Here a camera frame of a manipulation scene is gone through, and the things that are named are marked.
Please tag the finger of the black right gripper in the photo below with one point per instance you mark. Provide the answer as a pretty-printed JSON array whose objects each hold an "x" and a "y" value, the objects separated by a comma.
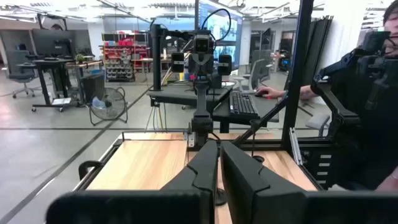
[
  {"x": 224, "y": 63},
  {"x": 177, "y": 62}
]

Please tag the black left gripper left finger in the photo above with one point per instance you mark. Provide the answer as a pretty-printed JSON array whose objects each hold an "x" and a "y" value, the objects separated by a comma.
[{"x": 174, "y": 205}]

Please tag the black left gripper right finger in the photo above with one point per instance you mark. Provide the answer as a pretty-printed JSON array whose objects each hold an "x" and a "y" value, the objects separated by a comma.
[{"x": 264, "y": 205}]

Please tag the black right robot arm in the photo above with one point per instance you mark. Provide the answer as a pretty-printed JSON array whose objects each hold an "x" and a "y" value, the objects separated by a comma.
[{"x": 202, "y": 102}]

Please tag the large display screen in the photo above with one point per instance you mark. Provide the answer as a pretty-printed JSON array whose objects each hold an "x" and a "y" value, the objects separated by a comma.
[{"x": 234, "y": 46}]

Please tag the white office chair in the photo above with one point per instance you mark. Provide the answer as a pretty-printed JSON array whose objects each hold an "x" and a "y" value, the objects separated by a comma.
[{"x": 255, "y": 73}]

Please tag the black keyboard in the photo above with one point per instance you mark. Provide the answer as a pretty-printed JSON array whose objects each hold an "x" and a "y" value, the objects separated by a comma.
[{"x": 242, "y": 104}]

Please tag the black computer mouse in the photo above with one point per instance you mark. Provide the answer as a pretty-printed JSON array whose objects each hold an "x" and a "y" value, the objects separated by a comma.
[{"x": 257, "y": 94}]

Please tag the red parts bin rack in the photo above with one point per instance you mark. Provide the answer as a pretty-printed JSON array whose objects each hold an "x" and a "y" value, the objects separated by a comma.
[{"x": 124, "y": 59}]

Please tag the person's hand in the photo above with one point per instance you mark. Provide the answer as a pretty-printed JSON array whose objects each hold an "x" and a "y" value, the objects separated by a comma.
[{"x": 270, "y": 92}]

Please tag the black keyboard desk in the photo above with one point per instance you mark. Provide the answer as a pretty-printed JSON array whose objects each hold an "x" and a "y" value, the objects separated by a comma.
[{"x": 267, "y": 109}]

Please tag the silver aluminium profile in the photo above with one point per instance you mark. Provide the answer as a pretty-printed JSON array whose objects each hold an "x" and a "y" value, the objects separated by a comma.
[{"x": 295, "y": 146}]

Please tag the black box white labels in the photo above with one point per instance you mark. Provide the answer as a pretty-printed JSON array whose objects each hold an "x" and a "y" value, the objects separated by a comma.
[{"x": 323, "y": 168}]

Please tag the black floor fan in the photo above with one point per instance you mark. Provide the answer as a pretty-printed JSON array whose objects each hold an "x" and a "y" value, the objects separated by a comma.
[{"x": 107, "y": 105}]

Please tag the wooden top desk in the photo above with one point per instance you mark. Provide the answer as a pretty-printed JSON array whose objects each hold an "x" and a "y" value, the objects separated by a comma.
[{"x": 90, "y": 63}]

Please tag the black computer tower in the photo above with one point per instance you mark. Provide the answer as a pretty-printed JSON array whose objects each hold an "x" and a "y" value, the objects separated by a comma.
[{"x": 93, "y": 87}]

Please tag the small green desk plant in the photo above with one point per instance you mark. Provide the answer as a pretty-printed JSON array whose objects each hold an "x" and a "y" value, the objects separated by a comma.
[{"x": 80, "y": 58}]

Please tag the white paper sheet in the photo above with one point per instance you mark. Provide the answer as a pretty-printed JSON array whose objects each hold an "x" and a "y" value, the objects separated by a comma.
[{"x": 61, "y": 101}]

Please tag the black computer monitor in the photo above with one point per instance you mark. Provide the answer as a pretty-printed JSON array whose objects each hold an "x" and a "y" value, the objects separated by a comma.
[{"x": 53, "y": 42}]

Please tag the person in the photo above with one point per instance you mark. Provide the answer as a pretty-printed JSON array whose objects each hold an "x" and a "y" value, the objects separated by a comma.
[{"x": 373, "y": 140}]

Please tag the black standing desk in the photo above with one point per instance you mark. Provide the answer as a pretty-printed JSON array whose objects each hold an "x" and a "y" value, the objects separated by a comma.
[{"x": 45, "y": 84}]

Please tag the grey office chair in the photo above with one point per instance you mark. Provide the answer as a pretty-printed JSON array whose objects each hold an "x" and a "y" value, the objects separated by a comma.
[{"x": 20, "y": 65}]

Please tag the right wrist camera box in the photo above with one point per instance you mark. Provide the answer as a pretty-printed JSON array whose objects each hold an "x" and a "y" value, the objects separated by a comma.
[{"x": 203, "y": 43}]

